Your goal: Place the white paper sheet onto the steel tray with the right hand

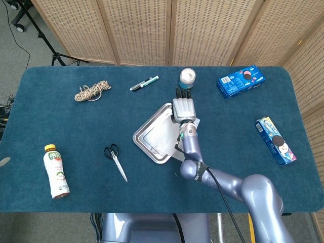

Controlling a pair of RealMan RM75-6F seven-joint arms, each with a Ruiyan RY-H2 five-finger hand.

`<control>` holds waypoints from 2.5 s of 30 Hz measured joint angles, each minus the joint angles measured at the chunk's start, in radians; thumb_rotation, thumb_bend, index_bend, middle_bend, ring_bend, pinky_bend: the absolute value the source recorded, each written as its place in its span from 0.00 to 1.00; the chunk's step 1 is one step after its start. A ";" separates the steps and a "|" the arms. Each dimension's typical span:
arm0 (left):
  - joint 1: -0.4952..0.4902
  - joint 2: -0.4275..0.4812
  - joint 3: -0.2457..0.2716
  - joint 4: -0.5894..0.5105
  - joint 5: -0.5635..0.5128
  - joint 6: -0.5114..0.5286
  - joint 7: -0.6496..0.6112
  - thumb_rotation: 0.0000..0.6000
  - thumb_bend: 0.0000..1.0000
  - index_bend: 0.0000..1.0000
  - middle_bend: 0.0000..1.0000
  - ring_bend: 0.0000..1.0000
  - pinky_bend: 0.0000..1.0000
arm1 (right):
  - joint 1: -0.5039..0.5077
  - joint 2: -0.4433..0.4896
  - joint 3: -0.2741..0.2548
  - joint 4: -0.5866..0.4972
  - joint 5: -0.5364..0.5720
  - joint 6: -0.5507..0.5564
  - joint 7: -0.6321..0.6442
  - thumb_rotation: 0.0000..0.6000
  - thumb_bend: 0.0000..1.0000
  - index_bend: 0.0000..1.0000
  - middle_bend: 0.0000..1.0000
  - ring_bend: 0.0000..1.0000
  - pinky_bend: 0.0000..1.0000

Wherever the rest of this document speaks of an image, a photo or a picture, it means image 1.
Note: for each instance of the blue table cloth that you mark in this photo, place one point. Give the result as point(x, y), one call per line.
point(76, 126)

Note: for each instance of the white lidded jar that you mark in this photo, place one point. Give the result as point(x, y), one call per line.
point(187, 79)

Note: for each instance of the blue long cookie box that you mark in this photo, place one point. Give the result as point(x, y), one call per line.
point(274, 140)

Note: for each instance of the white marker pen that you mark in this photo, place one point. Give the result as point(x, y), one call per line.
point(138, 87)

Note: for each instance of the black tripod stand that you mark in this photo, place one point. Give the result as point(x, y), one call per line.
point(48, 43)

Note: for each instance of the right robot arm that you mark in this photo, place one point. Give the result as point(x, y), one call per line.
point(227, 182)

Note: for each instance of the white green marker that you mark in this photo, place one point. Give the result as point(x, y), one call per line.
point(150, 81)

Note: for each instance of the silver metal tray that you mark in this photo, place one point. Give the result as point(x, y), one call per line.
point(141, 136)

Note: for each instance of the metal table leg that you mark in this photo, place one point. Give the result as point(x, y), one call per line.
point(220, 227)

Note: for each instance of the blue wide cookie box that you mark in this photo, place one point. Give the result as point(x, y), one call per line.
point(240, 82)

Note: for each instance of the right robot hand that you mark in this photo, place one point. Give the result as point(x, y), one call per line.
point(184, 110)

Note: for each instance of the grey robot torso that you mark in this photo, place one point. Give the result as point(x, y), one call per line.
point(152, 227)

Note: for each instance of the black caster wheel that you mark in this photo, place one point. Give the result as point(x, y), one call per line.
point(19, 27)

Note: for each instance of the white bottle yellow cap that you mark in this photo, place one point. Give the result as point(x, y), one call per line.
point(57, 172)

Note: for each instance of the wicker folding screen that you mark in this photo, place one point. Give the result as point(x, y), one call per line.
point(162, 30)

